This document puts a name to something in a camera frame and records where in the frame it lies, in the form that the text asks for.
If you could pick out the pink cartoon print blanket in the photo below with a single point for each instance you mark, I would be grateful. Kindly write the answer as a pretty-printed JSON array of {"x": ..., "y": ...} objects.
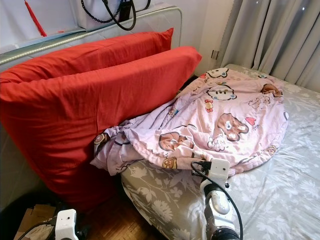
[{"x": 215, "y": 112}]

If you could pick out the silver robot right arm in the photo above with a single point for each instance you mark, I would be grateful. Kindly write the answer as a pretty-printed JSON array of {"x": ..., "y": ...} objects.
[{"x": 217, "y": 205}]

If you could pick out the brown cardboard piece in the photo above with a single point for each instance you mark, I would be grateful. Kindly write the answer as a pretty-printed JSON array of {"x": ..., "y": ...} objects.
[{"x": 30, "y": 220}]

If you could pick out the black round waste bin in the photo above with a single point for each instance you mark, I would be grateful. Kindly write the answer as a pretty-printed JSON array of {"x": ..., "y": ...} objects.
[{"x": 7, "y": 225}]

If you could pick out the large red cushion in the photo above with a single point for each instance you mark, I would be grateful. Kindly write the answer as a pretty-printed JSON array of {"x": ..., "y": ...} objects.
[
  {"x": 105, "y": 50},
  {"x": 80, "y": 115}
]

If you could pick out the grey curtain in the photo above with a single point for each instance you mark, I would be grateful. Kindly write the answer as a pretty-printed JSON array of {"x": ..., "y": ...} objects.
[{"x": 270, "y": 35}]

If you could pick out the red tassel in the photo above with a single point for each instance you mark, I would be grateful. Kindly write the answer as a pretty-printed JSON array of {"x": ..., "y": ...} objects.
[{"x": 37, "y": 22}]

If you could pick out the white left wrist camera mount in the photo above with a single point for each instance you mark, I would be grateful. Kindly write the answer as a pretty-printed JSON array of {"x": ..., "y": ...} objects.
[{"x": 66, "y": 224}]

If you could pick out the wall socket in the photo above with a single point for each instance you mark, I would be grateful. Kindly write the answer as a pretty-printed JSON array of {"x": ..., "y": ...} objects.
[{"x": 215, "y": 54}]

